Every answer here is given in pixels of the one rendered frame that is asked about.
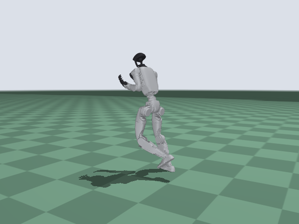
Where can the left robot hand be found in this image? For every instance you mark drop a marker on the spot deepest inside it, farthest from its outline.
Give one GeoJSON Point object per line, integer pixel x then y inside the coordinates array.
{"type": "Point", "coordinates": [121, 81]}

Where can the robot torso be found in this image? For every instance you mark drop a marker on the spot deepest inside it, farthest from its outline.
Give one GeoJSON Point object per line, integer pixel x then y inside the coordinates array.
{"type": "Point", "coordinates": [149, 87]}

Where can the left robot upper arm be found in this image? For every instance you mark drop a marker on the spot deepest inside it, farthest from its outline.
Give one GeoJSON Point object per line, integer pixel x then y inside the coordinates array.
{"type": "Point", "coordinates": [135, 73]}

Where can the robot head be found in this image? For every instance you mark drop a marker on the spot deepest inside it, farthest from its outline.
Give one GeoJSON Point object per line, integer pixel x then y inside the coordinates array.
{"type": "Point", "coordinates": [139, 58]}

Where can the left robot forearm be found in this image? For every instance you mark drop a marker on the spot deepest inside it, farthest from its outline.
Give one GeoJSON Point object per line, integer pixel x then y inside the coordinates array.
{"type": "Point", "coordinates": [132, 87]}

